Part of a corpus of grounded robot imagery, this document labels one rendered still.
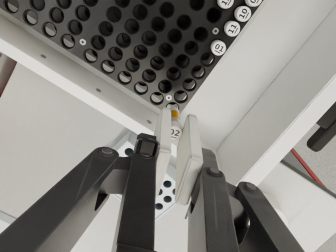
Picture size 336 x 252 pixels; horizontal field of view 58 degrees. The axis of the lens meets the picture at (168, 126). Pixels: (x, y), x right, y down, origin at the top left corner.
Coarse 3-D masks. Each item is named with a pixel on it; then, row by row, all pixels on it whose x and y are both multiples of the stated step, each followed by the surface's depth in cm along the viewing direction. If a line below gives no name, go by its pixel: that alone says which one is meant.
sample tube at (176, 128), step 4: (172, 108) 25; (176, 108) 26; (172, 112) 24; (176, 112) 24; (172, 116) 23; (176, 116) 24; (172, 120) 23; (176, 120) 23; (172, 124) 22; (176, 124) 22; (180, 124) 22; (172, 128) 22; (176, 128) 22; (180, 128) 22; (172, 132) 22; (176, 132) 22; (180, 132) 22; (172, 136) 22; (176, 136) 22; (180, 136) 22
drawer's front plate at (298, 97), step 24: (312, 48) 31; (288, 72) 33; (312, 72) 28; (264, 96) 35; (288, 96) 30; (312, 96) 26; (240, 120) 37; (264, 120) 31; (288, 120) 28; (312, 120) 27; (240, 144) 33; (264, 144) 29; (288, 144) 28; (240, 168) 30; (264, 168) 29
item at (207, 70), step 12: (240, 0) 26; (228, 12) 26; (252, 12) 26; (240, 24) 26; (216, 36) 27; (228, 36) 27; (204, 48) 27; (216, 60) 28; (204, 72) 28; (180, 84) 28; (192, 96) 29; (180, 108) 29
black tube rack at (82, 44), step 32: (0, 0) 26; (32, 0) 26; (64, 0) 28; (96, 0) 29; (128, 0) 29; (160, 0) 26; (192, 0) 29; (64, 32) 27; (96, 32) 27; (128, 32) 27; (160, 32) 27; (192, 32) 27; (96, 64) 28; (128, 64) 31; (160, 64) 31; (160, 96) 32
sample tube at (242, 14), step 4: (236, 8) 26; (240, 8) 25; (244, 8) 25; (248, 8) 25; (236, 12) 25; (240, 12) 25; (244, 12) 25; (248, 12) 25; (236, 16) 25; (240, 16) 25; (244, 16) 25; (248, 16) 25; (240, 20) 25; (244, 20) 25
